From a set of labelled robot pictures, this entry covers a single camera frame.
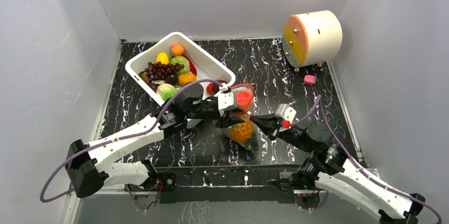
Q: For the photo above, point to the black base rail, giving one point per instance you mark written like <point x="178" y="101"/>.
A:
<point x="249" y="183"/>

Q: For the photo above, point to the clear zip top bag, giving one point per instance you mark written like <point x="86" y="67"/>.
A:
<point x="238" y="112"/>

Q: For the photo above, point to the yellow toy lemon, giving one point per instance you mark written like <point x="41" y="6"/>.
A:
<point x="162" y="58"/>

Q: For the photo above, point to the white cylinder drum toy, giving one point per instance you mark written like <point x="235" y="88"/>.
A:
<point x="311" y="38"/>

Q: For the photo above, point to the orange toy fruit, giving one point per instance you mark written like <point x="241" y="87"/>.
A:
<point x="177" y="50"/>

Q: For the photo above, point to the dark purple toy fruit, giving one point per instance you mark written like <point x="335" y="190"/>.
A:
<point x="212" y="89"/>

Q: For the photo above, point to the dark blue toy grapes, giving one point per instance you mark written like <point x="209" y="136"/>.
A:
<point x="252" y="143"/>

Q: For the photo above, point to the red toy peach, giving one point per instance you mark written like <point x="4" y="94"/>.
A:
<point x="245" y="99"/>

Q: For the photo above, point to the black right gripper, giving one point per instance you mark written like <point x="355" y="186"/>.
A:
<point x="276" y="128"/>

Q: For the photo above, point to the pink eraser block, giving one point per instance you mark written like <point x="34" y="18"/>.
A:
<point x="309" y="79"/>

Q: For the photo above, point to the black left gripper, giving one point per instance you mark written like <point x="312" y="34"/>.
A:
<point x="224" y="122"/>

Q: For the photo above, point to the green toy cabbage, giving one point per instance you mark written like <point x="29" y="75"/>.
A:
<point x="181" y="63"/>

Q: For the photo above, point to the orange toy mango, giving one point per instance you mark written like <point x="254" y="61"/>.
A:
<point x="186" y="78"/>

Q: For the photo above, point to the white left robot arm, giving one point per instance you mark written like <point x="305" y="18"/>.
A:
<point x="94" y="165"/>

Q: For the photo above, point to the red toy chili pepper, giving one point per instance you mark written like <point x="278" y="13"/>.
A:
<point x="191" y="65"/>

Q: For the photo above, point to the red toy grapes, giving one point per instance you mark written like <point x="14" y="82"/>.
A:
<point x="159" y="71"/>

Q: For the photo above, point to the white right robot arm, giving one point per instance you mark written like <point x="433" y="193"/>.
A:
<point x="330" y="168"/>

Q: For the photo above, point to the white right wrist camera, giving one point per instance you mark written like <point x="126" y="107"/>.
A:
<point x="285" y="114"/>

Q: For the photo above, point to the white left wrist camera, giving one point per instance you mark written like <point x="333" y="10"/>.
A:
<point x="226" y="101"/>

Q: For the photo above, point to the white plastic bin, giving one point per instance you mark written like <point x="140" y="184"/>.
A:
<point x="206" y="65"/>

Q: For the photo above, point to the orange toy pineapple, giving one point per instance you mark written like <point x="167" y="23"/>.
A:
<point x="240" y="132"/>

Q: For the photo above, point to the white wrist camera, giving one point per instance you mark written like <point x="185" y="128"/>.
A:
<point x="285" y="114"/>
<point x="226" y="101"/>

